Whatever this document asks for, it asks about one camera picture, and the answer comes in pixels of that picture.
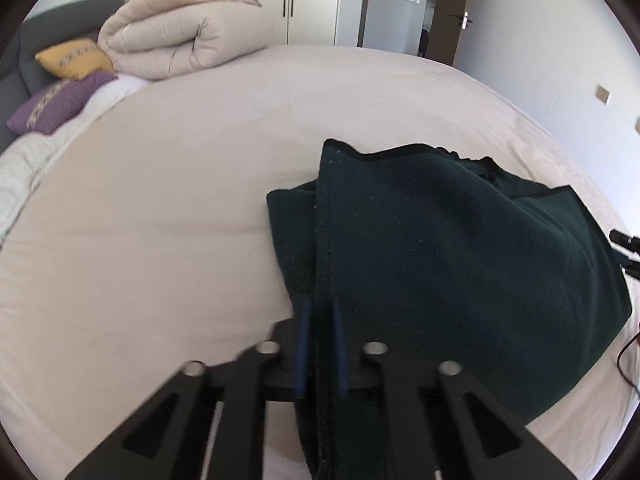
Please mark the yellow patterned pillow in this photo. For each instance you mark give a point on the yellow patterned pillow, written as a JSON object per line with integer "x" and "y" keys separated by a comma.
{"x": 74, "y": 59}

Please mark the dark brown door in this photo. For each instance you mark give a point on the dark brown door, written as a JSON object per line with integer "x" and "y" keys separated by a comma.
{"x": 444, "y": 23}

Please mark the dark green fleece garment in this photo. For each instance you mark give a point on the dark green fleece garment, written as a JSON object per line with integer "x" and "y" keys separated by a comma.
{"x": 458, "y": 259}

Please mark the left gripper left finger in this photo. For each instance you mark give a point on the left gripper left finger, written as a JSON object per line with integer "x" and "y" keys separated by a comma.
{"x": 303, "y": 307}

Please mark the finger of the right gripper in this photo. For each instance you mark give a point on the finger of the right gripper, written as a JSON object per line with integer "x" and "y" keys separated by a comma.
{"x": 623, "y": 245}
{"x": 633, "y": 270}

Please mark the white bed mattress sheet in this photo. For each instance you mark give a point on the white bed mattress sheet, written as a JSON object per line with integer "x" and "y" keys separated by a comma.
{"x": 147, "y": 242}

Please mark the white quilted bed cover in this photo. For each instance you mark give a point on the white quilted bed cover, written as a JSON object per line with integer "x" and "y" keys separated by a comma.
{"x": 25, "y": 162}

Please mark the folded beige duvet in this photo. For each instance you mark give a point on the folded beige duvet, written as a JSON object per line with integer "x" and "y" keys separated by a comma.
{"x": 162, "y": 39}

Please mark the purple patterned pillow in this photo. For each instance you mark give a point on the purple patterned pillow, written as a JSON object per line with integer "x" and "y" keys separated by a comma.
{"x": 55, "y": 105}

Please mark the beige wall switch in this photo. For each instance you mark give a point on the beige wall switch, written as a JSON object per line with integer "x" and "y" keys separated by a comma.
{"x": 603, "y": 95}

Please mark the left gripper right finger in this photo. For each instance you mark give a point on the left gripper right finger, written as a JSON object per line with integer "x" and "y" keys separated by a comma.
{"x": 340, "y": 350}

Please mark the dark grey upholstered headboard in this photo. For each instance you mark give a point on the dark grey upholstered headboard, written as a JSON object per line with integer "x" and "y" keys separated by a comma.
{"x": 21, "y": 75}

